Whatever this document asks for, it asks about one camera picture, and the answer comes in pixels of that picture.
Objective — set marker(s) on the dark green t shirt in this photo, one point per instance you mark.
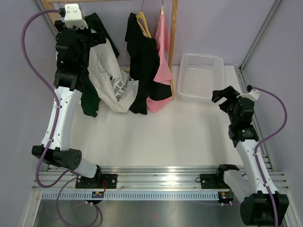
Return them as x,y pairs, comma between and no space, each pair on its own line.
90,99

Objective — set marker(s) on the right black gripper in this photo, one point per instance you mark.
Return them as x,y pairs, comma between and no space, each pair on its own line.
218,94

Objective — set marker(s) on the white slotted cable duct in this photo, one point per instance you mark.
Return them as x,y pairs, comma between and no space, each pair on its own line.
132,196

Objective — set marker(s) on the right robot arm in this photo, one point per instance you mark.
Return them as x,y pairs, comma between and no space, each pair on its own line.
261,204

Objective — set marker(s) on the aluminium frame post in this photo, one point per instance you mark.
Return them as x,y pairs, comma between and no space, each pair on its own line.
275,6
45,14

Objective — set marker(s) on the yellow hanger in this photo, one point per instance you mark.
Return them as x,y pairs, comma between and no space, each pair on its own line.
142,22

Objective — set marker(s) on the black t shirt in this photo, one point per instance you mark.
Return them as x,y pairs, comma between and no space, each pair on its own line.
144,64

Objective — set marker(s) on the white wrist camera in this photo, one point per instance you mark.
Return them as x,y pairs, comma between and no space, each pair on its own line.
252,94
72,16

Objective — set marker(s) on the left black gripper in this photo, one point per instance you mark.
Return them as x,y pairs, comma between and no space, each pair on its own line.
95,38

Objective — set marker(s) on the wooden clothes rack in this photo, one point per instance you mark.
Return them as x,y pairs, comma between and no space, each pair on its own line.
49,4

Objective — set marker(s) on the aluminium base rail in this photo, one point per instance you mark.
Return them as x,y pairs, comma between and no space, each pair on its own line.
169,178

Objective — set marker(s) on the white plastic basket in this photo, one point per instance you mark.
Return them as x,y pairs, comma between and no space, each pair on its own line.
199,76

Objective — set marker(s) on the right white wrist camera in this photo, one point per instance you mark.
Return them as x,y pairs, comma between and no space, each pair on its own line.
252,94

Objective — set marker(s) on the white t shirt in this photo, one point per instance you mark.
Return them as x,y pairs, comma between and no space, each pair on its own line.
113,85

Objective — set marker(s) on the cream hanger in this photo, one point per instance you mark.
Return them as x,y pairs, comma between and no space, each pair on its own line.
162,8

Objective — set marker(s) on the left aluminium frame post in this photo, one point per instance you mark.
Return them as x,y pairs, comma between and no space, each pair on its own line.
45,14

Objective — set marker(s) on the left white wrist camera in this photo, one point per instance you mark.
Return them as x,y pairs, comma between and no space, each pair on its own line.
72,16

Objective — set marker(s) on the right aluminium frame post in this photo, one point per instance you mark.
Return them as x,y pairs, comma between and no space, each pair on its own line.
275,6

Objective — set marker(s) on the pink t shirt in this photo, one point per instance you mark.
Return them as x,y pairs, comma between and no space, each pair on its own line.
163,76

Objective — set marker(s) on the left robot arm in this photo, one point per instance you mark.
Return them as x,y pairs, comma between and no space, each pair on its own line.
55,147

